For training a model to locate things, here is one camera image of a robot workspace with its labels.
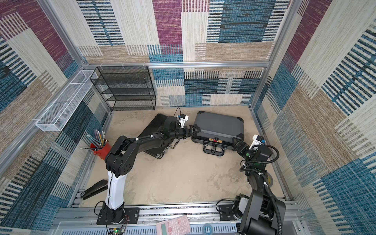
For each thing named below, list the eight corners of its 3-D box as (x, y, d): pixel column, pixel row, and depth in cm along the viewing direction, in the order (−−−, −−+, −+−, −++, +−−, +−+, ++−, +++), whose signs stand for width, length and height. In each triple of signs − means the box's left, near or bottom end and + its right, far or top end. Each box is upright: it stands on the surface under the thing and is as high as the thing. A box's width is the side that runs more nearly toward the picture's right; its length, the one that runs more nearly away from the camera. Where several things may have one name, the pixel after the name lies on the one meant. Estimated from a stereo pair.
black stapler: (84, 199, 81) (78, 196, 77) (84, 193, 83) (78, 190, 79) (110, 187, 85) (106, 184, 80) (109, 181, 87) (105, 178, 82)
